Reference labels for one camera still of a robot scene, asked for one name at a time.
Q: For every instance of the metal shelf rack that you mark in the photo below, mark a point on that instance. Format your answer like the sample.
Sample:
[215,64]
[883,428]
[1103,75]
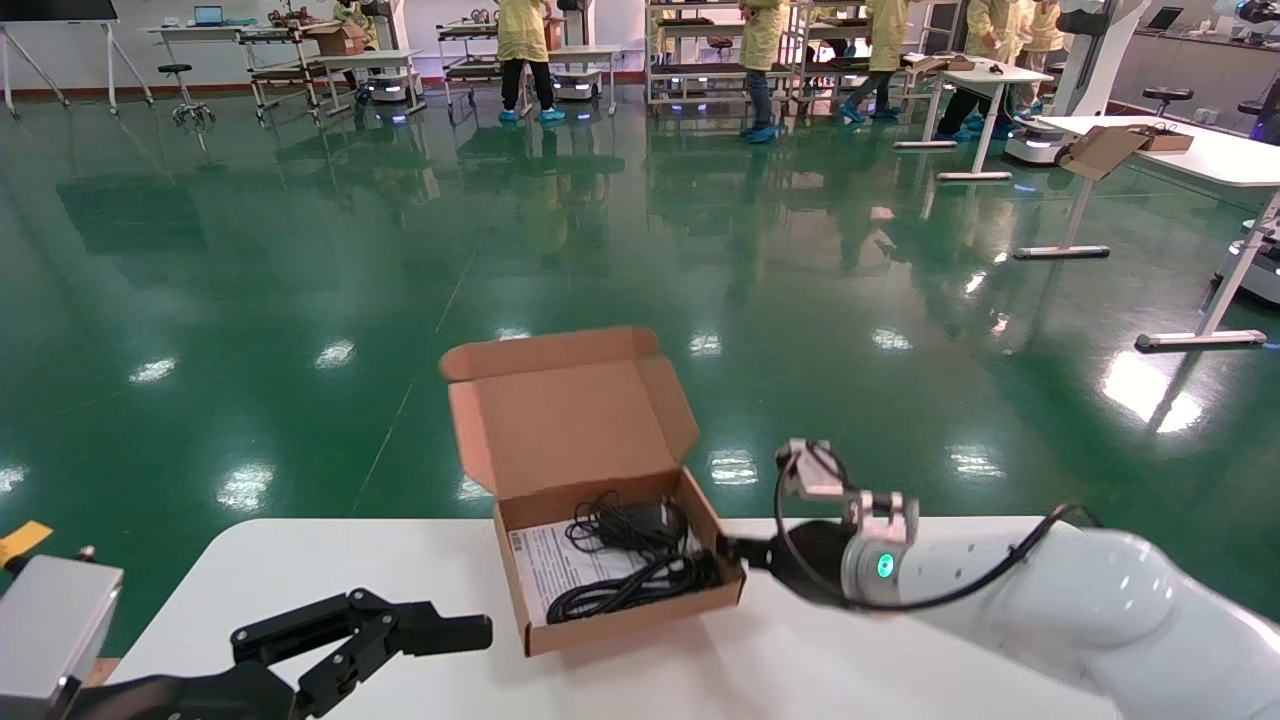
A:
[825,65]
[700,70]

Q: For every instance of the brown cardboard storage box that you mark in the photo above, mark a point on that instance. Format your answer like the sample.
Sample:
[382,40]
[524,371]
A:
[560,420]

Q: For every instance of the black round stool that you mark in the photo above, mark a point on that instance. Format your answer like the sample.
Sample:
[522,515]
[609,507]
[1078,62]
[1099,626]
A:
[1168,94]
[1250,105]
[175,69]

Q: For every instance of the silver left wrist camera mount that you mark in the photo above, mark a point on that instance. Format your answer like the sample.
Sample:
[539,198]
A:
[50,630]

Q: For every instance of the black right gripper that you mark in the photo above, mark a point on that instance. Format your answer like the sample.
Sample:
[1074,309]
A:
[810,560]

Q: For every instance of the small flat cardboard box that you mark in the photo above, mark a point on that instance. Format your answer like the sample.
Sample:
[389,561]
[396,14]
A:
[950,63]

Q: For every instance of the seated person in yellow coat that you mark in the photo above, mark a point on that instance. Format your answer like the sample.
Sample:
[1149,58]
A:
[358,25]

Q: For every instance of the person yellow coat black trousers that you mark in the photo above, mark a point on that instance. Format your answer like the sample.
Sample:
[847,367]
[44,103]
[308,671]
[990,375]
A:
[990,25]

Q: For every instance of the white office desk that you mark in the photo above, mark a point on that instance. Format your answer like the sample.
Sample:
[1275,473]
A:
[190,31]

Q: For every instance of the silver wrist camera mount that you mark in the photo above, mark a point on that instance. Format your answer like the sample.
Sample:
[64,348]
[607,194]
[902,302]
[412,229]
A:
[50,630]
[880,510]

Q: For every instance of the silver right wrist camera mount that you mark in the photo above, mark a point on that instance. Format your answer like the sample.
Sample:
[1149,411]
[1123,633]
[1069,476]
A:
[880,510]

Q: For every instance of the person yellow coat blue jeans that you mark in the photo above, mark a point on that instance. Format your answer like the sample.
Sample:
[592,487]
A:
[762,35]

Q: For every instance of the yellow tape tag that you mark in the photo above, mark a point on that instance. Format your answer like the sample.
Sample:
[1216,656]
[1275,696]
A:
[20,540]

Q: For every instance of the grey long counter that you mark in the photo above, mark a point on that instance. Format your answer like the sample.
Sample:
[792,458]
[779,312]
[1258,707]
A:
[1200,65]

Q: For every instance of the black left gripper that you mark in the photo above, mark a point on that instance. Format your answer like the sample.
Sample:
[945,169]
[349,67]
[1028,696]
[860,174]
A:
[200,700]

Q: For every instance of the white paper leaflet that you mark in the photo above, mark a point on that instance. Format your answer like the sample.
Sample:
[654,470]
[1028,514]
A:
[560,570]

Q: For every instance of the large cardboard box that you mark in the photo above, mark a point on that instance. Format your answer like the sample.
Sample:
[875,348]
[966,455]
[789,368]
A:
[335,40]

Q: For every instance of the black board on stand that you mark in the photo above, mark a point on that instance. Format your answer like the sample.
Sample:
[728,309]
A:
[60,10]

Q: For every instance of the open laptop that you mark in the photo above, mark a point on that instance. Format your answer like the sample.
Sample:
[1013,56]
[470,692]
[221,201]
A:
[208,15]
[1165,18]

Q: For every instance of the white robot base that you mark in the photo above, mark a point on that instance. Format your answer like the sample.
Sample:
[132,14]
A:
[390,92]
[578,88]

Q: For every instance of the white height-adjustable table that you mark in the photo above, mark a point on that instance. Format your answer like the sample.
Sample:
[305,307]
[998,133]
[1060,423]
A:
[590,50]
[1015,75]
[365,57]
[1230,160]

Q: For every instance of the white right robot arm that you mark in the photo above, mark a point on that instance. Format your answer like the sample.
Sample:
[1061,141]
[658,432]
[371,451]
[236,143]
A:
[1050,620]

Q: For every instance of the metal frame cart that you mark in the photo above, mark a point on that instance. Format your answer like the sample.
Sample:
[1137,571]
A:
[280,72]
[470,68]

